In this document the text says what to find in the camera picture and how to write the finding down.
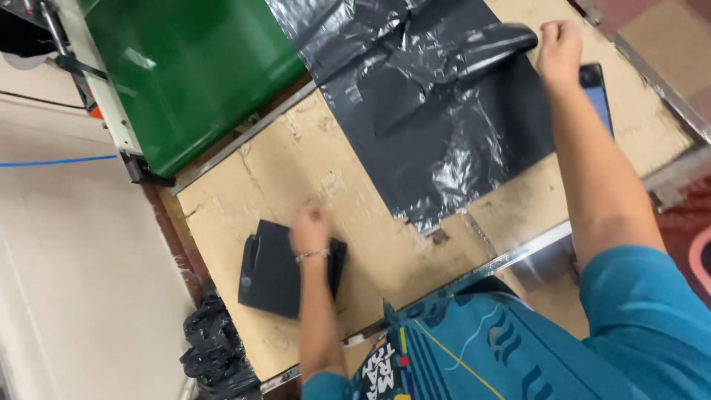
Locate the person's right hand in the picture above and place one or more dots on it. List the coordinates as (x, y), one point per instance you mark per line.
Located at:
(560, 50)

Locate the person's left hand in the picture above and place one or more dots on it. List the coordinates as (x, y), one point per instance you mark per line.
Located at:
(310, 230)

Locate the person's right fingers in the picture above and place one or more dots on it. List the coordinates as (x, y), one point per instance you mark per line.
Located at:
(552, 30)

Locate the person's left fingers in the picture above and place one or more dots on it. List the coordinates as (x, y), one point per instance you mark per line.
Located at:
(317, 214)

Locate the black plastic bag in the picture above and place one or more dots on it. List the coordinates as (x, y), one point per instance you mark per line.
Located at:
(216, 350)
(272, 272)

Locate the black plastic film sheet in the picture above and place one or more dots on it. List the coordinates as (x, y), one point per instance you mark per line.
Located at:
(433, 111)

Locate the cardboard sheet table cover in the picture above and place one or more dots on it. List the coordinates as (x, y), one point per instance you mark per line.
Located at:
(344, 222)

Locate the black smartphone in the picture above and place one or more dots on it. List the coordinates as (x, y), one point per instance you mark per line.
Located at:
(597, 94)

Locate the crumpled black plastic bag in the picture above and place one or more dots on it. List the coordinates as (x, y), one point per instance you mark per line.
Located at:
(216, 350)

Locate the person's teal printed shirt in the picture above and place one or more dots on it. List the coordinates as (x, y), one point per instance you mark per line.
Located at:
(533, 339)

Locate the white machine frame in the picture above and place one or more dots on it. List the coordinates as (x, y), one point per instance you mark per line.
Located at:
(100, 83)

